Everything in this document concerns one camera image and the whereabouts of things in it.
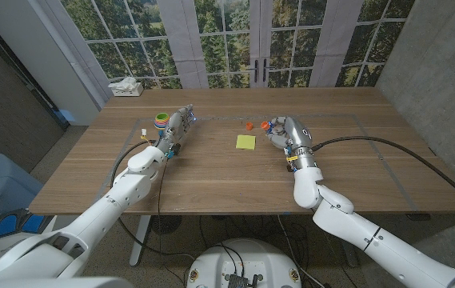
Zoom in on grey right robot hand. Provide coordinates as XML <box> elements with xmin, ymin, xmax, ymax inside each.
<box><xmin>265</xmin><ymin>116</ymin><xmax>318</xmax><ymax>172</ymax></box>

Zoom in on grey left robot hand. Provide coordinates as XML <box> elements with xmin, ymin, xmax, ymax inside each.
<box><xmin>157</xmin><ymin>104</ymin><xmax>196</xmax><ymax>153</ymax></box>

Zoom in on orange white glue stick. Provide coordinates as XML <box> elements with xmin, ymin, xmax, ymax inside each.
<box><xmin>260</xmin><ymin>121</ymin><xmax>280</xmax><ymax>135</ymax></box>

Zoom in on yellow sticky note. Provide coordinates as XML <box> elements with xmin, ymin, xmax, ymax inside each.
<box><xmin>235</xmin><ymin>134</ymin><xmax>257</xmax><ymax>151</ymax></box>

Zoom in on rainbow stacked toy cups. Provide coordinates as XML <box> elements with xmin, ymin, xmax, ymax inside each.
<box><xmin>154</xmin><ymin>112</ymin><xmax>170</xmax><ymax>130</ymax></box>

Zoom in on white tissue box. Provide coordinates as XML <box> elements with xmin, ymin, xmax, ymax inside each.
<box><xmin>108</xmin><ymin>77</ymin><xmax>145</xmax><ymax>98</ymax></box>

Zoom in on black round floor fan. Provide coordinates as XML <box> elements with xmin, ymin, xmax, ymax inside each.
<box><xmin>150</xmin><ymin>214</ymin><xmax>183</xmax><ymax>235</ymax></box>

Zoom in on printed window backdrop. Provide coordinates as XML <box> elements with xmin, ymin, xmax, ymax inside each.
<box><xmin>59</xmin><ymin>0</ymin><xmax>416</xmax><ymax>90</ymax></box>

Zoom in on white table leg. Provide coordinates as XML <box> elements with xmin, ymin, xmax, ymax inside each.
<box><xmin>129</xmin><ymin>214</ymin><xmax>152</xmax><ymax>267</ymax></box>

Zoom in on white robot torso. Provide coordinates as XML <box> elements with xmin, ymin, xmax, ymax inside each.
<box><xmin>186</xmin><ymin>238</ymin><xmax>302</xmax><ymax>288</ymax></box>

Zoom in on blue storage bin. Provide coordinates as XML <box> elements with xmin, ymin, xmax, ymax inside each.
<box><xmin>0</xmin><ymin>154</ymin><xmax>44</xmax><ymax>220</ymax></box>

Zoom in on blue black foot pedal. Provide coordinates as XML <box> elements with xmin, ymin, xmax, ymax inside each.
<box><xmin>0</xmin><ymin>207</ymin><xmax>54</xmax><ymax>240</ymax></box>

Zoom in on white robot head edge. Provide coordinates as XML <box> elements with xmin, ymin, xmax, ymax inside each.
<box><xmin>0</xmin><ymin>276</ymin><xmax>134</xmax><ymax>288</ymax></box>

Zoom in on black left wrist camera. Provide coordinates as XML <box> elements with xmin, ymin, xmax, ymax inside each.
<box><xmin>166</xmin><ymin>142</ymin><xmax>182</xmax><ymax>159</ymax></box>

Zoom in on thin black left wrist wire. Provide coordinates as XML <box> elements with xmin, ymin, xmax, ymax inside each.
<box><xmin>157</xmin><ymin>158</ymin><xmax>168</xmax><ymax>219</ymax></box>

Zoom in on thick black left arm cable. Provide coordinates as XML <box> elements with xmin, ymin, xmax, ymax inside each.
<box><xmin>109</xmin><ymin>138</ymin><xmax>198</xmax><ymax>259</ymax></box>

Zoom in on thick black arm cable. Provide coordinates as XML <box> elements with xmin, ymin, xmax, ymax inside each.
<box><xmin>310</xmin><ymin>135</ymin><xmax>455</xmax><ymax>213</ymax></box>
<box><xmin>109</xmin><ymin>138</ymin><xmax>198</xmax><ymax>259</ymax></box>

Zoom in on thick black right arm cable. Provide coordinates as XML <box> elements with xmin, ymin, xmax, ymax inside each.
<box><xmin>310</xmin><ymin>135</ymin><xmax>455</xmax><ymax>213</ymax></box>

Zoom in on white floor cable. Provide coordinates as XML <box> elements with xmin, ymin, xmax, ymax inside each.
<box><xmin>277</xmin><ymin>214</ymin><xmax>326</xmax><ymax>288</ymax></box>

